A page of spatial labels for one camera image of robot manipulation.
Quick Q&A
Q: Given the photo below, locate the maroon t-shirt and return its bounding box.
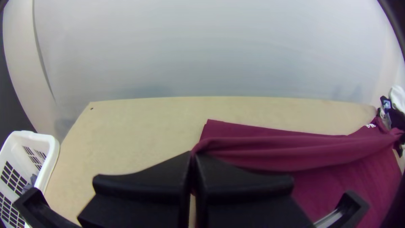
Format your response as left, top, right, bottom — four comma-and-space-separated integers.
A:
191, 116, 404, 228

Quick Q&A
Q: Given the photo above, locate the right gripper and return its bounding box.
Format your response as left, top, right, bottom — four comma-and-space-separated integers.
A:
393, 127, 405, 158

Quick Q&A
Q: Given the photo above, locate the grey garment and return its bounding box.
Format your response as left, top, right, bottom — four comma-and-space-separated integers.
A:
22, 173, 39, 194

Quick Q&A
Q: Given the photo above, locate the pile of folded clothes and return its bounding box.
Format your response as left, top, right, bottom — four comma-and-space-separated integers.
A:
377, 84, 405, 130

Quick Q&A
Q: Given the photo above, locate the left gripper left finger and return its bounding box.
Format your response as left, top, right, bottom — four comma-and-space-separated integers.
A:
77, 151, 193, 228

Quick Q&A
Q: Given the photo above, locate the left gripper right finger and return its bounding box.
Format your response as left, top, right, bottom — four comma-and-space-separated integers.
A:
193, 154, 314, 228

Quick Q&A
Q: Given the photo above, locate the white laundry basket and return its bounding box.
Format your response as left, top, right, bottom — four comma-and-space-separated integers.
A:
0, 130, 61, 228

